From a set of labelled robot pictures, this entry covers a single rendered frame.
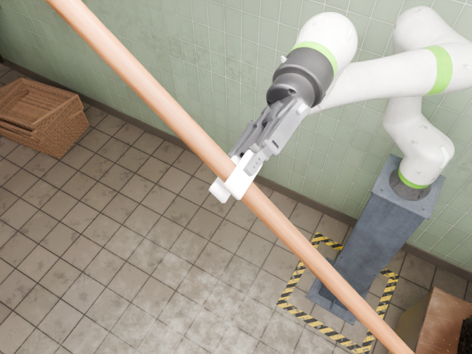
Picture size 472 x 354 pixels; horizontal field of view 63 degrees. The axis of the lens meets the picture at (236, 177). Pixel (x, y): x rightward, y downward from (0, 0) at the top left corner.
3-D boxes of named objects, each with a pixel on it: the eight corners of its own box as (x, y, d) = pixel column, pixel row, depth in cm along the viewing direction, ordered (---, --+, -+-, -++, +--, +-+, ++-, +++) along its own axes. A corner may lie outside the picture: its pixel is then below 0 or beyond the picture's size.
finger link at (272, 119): (289, 121, 62) (295, 117, 61) (265, 166, 55) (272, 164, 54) (273, 102, 61) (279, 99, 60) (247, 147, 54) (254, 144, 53)
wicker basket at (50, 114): (47, 151, 284) (31, 126, 261) (-13, 130, 296) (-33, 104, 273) (86, 107, 310) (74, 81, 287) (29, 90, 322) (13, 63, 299)
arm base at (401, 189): (405, 144, 156) (411, 134, 151) (442, 159, 152) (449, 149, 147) (383, 189, 144) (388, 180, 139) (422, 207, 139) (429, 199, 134)
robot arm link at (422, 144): (415, 152, 146) (436, 116, 131) (441, 183, 138) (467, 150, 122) (385, 161, 144) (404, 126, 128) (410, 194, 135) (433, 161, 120)
